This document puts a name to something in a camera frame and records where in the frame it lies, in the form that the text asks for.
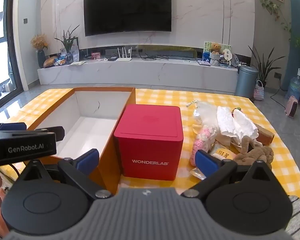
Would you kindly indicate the hanging vine plant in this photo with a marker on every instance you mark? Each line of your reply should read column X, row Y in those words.
column 273, row 7

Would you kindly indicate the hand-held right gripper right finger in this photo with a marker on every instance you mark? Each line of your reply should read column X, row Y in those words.
column 206, row 162

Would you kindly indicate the brown round object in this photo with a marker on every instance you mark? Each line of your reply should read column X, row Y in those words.
column 50, row 62

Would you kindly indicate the white marble tv console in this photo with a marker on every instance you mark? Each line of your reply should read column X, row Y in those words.
column 140, row 73

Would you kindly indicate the pink woven basket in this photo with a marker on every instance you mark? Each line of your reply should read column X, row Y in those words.
column 259, row 92

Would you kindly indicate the blue water bottle with pump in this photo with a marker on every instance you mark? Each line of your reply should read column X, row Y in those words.
column 295, row 87

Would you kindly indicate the pink space heater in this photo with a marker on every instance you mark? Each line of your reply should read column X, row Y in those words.
column 291, row 106

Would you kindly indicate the brown plush toy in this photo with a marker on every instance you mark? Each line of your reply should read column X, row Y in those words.
column 257, row 155

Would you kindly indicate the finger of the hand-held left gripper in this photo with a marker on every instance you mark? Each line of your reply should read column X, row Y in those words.
column 52, row 131
column 12, row 126

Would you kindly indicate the white round fan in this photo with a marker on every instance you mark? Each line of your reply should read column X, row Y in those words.
column 228, row 55

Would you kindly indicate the large orange cardboard box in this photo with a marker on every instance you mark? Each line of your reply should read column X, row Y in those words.
column 90, row 130

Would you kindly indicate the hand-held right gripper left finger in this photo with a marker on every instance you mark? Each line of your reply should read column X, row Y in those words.
column 88, row 161

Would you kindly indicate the sheets of paper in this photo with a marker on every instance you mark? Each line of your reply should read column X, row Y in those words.
column 78, row 63

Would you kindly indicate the grey blue trash can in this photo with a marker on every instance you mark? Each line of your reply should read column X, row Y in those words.
column 246, row 82

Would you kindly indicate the brown teddy bear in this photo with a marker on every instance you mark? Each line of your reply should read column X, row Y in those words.
column 215, row 48

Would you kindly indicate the small black box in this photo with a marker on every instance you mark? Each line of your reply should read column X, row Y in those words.
column 112, row 59

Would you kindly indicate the clear snack wrapper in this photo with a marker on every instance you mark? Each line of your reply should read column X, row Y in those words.
column 197, row 173

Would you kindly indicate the black flat television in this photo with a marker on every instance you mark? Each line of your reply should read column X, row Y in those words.
column 127, row 8

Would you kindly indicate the blue snack bags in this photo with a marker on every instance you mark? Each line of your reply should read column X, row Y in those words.
column 60, row 61

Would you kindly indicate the white towel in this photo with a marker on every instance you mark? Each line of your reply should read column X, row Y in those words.
column 236, row 127

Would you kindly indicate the yellow checkered tablecloth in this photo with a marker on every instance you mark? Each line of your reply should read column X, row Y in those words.
column 165, row 97

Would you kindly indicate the pink card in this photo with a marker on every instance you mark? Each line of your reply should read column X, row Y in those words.
column 96, row 56

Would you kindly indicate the yellow snack packet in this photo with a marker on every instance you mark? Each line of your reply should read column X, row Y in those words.
column 221, row 153

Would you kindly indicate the yellow flowers in dark vase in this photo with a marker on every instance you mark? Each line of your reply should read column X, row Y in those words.
column 40, row 45

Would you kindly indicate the white router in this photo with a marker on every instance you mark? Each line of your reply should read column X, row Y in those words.
column 123, row 58

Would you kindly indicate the orange crochet fruit toy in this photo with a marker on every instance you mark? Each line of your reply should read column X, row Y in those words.
column 236, row 110

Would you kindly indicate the green printed board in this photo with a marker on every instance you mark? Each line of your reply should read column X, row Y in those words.
column 207, row 45

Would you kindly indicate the wall outlet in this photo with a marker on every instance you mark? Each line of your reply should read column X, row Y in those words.
column 277, row 75

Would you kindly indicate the glass door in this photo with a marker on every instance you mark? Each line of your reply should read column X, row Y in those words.
column 0, row 55

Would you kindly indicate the brown orange sponge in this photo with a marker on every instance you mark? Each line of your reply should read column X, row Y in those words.
column 265, row 135

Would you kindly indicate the potted snake plant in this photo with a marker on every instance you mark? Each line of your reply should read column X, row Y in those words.
column 262, row 67

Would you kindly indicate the green plant in glass vase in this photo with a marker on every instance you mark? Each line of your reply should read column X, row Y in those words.
column 68, row 45

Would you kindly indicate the pink crochet toy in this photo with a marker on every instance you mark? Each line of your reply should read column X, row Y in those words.
column 202, row 137

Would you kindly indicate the red square box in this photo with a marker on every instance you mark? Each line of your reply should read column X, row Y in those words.
column 150, row 140

